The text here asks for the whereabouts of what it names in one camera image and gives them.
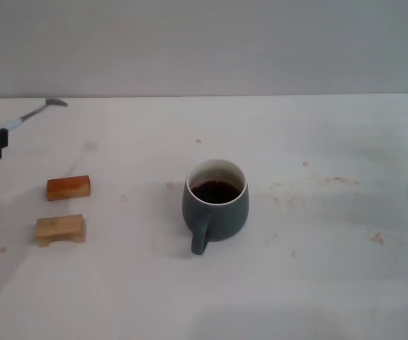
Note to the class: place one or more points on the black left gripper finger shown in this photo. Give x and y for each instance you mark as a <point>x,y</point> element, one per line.
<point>0,140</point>

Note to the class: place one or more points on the grey ceramic cup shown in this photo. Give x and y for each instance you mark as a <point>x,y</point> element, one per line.
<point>221,221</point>

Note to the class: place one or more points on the dark orange wooden block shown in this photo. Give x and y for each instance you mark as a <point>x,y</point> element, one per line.
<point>69,187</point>

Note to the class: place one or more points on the light notched wooden block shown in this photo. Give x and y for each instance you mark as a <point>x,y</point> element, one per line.
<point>60,228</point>

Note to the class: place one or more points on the dark coffee liquid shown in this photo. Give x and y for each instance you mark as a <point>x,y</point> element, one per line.
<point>216,193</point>

